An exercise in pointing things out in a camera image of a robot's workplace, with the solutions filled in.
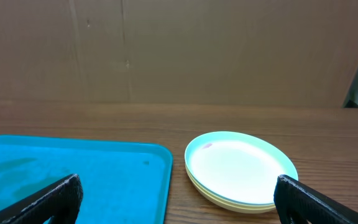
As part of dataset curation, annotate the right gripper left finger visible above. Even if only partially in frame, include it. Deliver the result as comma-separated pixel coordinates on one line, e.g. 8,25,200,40
0,174,83,224

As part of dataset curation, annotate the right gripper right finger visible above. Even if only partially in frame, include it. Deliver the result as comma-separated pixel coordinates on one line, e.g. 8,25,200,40
273,174,358,224

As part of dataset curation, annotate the blue plastic tray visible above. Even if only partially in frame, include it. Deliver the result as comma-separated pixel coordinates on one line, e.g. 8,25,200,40
0,135,173,223

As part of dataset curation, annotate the light blue plate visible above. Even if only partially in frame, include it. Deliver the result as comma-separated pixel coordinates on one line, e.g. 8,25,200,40
184,131,298,205

